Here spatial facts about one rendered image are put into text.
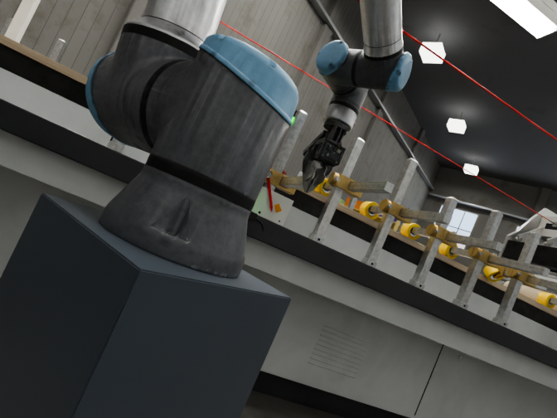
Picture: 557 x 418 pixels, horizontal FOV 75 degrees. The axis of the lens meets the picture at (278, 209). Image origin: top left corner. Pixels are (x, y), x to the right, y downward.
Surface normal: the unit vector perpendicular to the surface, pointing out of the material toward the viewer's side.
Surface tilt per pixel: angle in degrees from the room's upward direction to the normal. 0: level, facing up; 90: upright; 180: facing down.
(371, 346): 90
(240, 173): 90
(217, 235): 70
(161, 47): 96
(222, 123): 90
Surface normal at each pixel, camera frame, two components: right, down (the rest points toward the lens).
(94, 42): 0.73, 0.29
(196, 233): 0.52, -0.19
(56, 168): 0.28, 0.07
